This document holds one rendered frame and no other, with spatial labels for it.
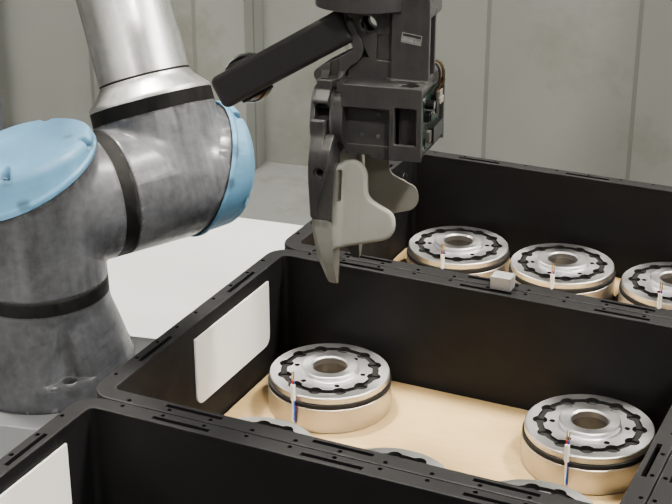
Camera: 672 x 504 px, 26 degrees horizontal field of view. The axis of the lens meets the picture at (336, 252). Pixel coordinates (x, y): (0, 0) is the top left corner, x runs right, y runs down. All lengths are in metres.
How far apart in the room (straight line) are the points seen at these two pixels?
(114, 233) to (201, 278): 0.52
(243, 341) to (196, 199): 0.16
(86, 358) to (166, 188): 0.17
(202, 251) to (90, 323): 0.59
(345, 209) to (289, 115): 3.18
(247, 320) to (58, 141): 0.23
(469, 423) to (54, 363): 0.37
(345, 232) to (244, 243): 0.86
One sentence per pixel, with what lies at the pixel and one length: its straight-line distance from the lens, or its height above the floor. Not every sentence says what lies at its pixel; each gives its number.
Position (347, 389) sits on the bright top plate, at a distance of 1.20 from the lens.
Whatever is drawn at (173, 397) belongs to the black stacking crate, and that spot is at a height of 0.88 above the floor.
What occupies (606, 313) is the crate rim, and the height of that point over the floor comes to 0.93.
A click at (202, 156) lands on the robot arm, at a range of 1.32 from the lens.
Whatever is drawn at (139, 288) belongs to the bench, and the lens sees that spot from 1.78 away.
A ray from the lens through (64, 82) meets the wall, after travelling 4.49.
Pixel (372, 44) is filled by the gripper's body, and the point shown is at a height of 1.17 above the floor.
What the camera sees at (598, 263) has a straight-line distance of 1.46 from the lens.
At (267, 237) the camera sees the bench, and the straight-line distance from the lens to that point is 1.91.
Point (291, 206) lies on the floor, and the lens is 3.94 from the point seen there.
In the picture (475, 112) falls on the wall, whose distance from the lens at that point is 4.05.
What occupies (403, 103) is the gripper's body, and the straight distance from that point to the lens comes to 1.00.
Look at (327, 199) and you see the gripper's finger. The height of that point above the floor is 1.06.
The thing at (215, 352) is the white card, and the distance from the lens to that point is 1.19.
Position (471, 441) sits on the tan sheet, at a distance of 1.19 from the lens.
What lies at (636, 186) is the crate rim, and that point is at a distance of 1.47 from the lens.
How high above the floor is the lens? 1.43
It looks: 23 degrees down
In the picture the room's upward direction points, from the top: straight up
